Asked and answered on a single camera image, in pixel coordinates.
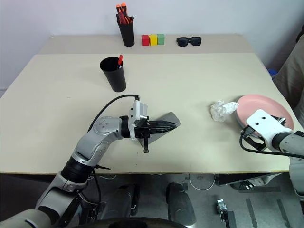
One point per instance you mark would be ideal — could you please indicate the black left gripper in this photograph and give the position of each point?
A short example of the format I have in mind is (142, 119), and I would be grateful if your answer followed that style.
(142, 130)

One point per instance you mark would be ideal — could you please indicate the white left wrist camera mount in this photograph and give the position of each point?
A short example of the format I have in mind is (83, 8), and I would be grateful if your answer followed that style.
(137, 109)

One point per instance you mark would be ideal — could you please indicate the crumpled white tissue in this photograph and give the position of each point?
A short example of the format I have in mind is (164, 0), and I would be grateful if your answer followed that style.
(221, 110)

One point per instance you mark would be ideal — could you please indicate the black plastic pen cup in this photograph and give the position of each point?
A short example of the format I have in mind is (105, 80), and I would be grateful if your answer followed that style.
(115, 79)

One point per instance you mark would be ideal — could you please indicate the pink plate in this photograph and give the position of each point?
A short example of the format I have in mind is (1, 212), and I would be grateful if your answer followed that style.
(261, 103)

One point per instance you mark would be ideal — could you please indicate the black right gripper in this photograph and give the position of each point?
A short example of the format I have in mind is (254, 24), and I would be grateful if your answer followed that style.
(256, 142)

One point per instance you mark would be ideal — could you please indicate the green cube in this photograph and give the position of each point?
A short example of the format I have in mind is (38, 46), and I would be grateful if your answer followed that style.
(161, 39)

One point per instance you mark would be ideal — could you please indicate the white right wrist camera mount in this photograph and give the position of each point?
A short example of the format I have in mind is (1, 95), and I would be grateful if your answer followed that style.
(266, 129)

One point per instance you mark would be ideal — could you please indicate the black and white sneaker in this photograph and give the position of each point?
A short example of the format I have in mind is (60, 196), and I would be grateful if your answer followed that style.
(247, 184)

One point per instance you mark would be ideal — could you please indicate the wide dark rounded shape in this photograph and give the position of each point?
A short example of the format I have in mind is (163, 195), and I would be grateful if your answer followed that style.
(135, 223)

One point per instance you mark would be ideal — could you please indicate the red cube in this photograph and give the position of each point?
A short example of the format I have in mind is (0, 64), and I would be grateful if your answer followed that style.
(145, 40)

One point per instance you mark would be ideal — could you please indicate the black pen cup with markers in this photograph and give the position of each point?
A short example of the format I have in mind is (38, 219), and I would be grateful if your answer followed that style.
(127, 33)

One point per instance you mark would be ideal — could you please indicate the grey robot torso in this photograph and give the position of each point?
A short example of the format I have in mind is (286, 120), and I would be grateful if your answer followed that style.
(21, 219)

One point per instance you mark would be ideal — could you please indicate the yellow cube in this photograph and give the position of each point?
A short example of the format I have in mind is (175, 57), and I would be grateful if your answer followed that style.
(153, 40)

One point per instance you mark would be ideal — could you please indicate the blue object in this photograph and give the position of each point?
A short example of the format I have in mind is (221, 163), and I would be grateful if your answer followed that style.
(272, 73)

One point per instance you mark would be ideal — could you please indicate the person in beige clothes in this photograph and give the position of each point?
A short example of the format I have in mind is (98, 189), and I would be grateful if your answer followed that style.
(292, 76)

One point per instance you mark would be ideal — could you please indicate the small metal bracket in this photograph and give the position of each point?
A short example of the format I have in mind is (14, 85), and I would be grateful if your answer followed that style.
(223, 210)

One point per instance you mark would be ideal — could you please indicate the red marker with black band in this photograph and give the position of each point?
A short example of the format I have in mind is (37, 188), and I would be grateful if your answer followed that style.
(128, 20)

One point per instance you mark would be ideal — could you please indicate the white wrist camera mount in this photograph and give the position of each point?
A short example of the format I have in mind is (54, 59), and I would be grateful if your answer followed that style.
(137, 109)
(266, 129)

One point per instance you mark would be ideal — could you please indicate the red and black marker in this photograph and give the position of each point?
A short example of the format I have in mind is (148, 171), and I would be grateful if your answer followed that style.
(120, 59)

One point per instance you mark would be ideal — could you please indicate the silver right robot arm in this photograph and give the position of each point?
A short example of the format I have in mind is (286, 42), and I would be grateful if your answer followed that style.
(289, 145)

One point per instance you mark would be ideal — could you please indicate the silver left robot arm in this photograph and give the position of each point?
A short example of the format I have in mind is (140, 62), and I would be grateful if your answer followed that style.
(95, 140)

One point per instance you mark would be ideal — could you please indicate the black sunglasses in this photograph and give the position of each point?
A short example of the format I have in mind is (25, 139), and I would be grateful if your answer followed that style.
(188, 41)

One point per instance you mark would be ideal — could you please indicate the grey tape strip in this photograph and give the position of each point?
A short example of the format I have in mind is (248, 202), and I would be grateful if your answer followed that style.
(283, 211)
(251, 211)

